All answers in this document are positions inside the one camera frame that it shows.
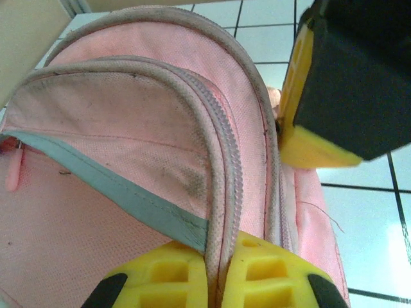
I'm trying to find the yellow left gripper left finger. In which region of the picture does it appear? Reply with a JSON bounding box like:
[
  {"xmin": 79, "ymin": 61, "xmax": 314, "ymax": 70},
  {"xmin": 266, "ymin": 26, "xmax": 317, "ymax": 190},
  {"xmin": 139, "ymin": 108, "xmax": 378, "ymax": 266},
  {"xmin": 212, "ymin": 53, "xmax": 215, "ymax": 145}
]
[{"xmin": 82, "ymin": 240, "xmax": 209, "ymax": 308}]

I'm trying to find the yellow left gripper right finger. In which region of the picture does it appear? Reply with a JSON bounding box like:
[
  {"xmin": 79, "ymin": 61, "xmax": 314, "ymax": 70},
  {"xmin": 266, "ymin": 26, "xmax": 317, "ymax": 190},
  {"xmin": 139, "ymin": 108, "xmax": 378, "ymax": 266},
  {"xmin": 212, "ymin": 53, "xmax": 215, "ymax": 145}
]
[{"xmin": 221, "ymin": 232, "xmax": 347, "ymax": 308}]

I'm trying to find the pink backpack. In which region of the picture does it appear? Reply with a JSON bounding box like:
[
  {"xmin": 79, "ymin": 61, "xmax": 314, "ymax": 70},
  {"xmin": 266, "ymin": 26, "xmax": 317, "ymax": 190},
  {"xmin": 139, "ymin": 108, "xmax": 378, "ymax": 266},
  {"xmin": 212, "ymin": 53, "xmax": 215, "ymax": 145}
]
[{"xmin": 0, "ymin": 6, "xmax": 351, "ymax": 308}]

